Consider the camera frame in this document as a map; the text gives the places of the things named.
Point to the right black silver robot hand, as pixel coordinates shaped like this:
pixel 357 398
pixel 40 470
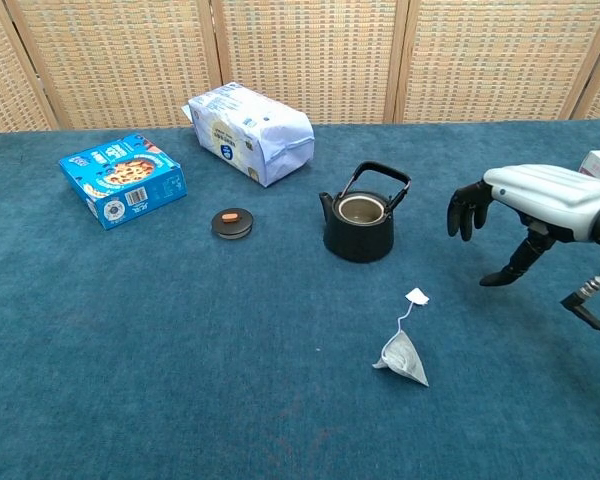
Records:
pixel 545 192

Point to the black cast iron teapot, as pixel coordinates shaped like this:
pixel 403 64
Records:
pixel 357 242

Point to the white paper food bag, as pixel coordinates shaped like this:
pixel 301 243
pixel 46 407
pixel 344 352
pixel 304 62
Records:
pixel 250 130

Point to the black teapot lid orange knob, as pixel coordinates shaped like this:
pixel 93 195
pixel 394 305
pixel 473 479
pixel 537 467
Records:
pixel 232 226

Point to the woven bamboo folding screen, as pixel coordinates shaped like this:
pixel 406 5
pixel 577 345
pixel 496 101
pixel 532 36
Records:
pixel 300 55

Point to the blue carpet table mat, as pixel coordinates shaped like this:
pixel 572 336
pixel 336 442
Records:
pixel 180 350

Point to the blue cookie box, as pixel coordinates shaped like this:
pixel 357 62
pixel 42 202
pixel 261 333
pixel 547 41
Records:
pixel 125 180

